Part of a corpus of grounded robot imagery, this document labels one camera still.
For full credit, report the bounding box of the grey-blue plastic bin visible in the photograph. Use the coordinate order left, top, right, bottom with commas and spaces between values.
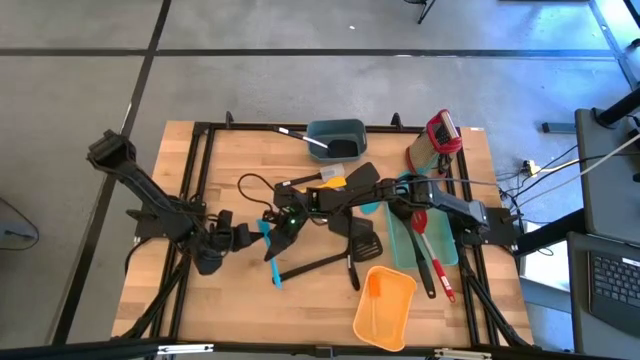
305, 118, 369, 164

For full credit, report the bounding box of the long teal spatula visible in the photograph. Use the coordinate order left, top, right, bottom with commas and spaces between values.
256, 218, 285, 290

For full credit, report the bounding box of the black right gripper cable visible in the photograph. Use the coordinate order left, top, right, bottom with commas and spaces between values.
236, 172, 281, 214

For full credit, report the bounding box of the steel box grater red trim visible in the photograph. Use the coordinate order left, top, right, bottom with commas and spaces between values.
404, 108, 464, 175

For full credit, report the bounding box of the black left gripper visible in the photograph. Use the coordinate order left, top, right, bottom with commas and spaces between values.
213, 209, 265, 254

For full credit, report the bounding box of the white silicone spatula black handle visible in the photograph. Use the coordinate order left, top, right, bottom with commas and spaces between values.
273, 163, 346, 190

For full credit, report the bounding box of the solid black turner red-dot handle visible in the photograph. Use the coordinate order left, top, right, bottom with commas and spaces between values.
342, 161, 382, 197

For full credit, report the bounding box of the thin black slotted spatula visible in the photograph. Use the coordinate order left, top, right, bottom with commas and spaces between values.
346, 232, 385, 293

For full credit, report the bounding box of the large black serving spoon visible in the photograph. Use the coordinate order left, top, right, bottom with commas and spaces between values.
388, 202, 437, 300

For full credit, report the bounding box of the black aluminium table frame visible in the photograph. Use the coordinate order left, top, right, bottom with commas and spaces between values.
112, 110, 539, 351

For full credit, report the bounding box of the small black ladle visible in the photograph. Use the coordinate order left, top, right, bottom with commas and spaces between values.
277, 218, 375, 282

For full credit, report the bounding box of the black turner steel shaft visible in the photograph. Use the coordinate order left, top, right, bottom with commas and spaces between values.
273, 125, 360, 160

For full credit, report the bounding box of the teal plastic tray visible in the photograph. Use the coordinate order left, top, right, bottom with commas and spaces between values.
383, 199, 460, 270

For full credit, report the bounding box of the grey desk top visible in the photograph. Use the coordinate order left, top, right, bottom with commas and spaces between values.
574, 107, 640, 246

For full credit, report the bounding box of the red slotted spoon steel shaft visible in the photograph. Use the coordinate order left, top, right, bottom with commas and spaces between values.
411, 209, 457, 304

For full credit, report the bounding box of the orange plastic bin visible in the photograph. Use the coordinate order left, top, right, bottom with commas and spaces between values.
352, 264, 418, 353

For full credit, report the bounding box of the grey laptop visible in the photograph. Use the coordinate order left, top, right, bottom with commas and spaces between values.
567, 232, 640, 360

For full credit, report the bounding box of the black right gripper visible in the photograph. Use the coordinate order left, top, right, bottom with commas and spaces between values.
263, 185, 324, 262

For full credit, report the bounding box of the blue-grey floor bar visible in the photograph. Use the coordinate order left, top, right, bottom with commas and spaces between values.
542, 121, 576, 135

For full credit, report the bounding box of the white cable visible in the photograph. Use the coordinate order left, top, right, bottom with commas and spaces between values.
509, 132, 640, 211

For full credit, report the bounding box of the black rig beam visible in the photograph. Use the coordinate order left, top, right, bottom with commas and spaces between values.
0, 338, 640, 360

